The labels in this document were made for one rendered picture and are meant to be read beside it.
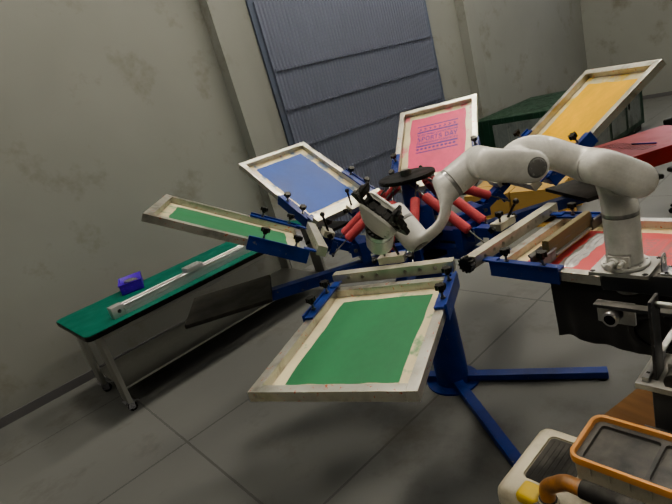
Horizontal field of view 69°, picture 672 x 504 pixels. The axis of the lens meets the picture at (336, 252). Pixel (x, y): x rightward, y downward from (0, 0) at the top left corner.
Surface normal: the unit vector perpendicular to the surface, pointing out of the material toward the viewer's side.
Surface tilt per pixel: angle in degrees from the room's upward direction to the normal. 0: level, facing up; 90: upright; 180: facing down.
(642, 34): 90
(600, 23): 90
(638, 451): 0
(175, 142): 90
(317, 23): 90
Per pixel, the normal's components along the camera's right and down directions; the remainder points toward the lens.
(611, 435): -0.26, -0.92
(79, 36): 0.65, 0.05
